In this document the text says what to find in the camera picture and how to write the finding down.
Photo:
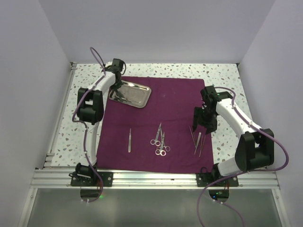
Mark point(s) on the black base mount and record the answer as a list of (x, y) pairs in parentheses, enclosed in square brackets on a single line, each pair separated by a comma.
[(204, 178), (92, 179)]

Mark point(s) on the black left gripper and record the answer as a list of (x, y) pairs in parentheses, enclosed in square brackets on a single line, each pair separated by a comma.
[(113, 88)]

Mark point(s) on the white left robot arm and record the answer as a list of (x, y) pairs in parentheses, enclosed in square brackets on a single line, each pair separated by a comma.
[(90, 111)]

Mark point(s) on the steel surgical scissors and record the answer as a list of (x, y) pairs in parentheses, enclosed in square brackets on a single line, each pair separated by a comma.
[(163, 147)]

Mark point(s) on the aluminium frame rail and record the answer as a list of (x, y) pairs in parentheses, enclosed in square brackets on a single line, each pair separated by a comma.
[(118, 179)]

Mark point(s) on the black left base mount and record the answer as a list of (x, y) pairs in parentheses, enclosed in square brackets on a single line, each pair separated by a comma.
[(92, 179)]

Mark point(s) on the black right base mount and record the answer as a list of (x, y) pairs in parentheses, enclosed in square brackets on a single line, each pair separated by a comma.
[(204, 178)]

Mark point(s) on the steel ring-handled clamp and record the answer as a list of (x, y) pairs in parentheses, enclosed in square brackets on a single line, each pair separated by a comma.
[(158, 153)]

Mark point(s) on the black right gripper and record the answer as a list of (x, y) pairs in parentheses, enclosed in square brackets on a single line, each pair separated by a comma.
[(211, 126)]

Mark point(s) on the steel scalpel handle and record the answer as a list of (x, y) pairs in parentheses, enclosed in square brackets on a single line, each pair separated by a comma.
[(129, 141)]

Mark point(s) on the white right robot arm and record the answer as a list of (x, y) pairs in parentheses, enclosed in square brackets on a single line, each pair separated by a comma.
[(255, 147)]

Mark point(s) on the purple cloth wrap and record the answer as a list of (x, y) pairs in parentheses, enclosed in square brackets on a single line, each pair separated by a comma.
[(171, 103)]

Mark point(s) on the broad steel forceps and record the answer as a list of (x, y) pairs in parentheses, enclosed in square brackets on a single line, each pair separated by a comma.
[(197, 142)]

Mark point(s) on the stainless steel instrument tray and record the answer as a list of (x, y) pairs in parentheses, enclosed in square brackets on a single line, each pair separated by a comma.
[(136, 95)]

